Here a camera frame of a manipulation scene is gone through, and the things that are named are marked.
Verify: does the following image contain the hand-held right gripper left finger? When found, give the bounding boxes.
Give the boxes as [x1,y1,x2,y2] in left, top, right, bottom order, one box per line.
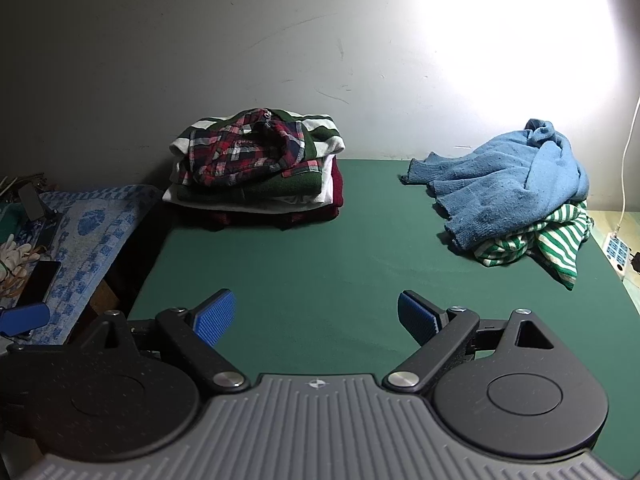
[75,288,251,392]

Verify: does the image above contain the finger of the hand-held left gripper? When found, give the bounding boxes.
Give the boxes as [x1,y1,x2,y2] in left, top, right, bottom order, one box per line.
[0,302,51,357]

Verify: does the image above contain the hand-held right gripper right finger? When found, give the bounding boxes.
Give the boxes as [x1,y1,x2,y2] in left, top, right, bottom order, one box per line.
[385,290,556,392]

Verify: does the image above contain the green white-striped sweater plaid collar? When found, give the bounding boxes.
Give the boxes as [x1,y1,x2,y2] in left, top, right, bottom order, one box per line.
[169,107,347,200]

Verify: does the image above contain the black phone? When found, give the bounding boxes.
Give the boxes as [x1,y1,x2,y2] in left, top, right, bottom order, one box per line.
[17,260,62,308]

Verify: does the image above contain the white gloves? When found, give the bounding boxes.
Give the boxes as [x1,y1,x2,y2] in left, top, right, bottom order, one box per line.
[0,241,42,281]

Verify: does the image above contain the cardboard box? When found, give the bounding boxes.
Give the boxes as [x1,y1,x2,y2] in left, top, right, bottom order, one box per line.
[80,280,124,332]

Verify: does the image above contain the teal cloth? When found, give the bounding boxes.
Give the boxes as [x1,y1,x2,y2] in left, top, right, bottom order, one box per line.
[0,204,27,241]

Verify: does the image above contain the blue patterned towel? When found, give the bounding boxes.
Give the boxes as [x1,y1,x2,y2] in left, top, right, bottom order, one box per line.
[0,185,161,346]

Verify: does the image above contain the grey phone with stand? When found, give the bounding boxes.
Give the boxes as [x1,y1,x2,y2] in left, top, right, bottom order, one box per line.
[17,182,60,222]

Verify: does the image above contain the dark red folded garment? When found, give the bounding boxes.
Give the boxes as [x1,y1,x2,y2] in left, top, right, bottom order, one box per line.
[200,160,346,231]

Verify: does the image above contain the green white striped shirt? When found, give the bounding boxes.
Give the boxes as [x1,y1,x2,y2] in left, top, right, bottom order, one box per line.
[472,200,596,292]

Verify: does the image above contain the blue knit sweater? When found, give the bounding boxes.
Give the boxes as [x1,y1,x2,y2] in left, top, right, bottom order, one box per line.
[398,118,590,253]

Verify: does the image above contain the white power strip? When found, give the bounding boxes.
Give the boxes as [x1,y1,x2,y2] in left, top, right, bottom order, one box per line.
[602,230,636,282]

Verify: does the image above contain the white cable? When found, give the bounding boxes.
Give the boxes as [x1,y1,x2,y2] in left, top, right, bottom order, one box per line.
[612,95,640,241]

